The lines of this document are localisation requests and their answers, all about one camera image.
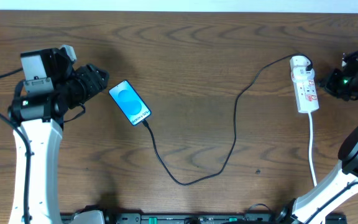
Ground black USB charging cable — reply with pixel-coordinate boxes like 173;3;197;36
141;52;314;187

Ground blue Samsung smartphone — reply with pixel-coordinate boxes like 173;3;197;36
108;80;152;126

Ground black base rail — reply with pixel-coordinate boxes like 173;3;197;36
60;212;347;224

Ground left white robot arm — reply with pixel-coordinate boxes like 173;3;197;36
8;45;109;223

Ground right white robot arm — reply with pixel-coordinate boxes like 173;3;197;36
276;52;358;223

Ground white power strip socket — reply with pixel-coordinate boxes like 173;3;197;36
290;55;319;114

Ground white power strip cord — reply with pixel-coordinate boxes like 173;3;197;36
308;112;318;187

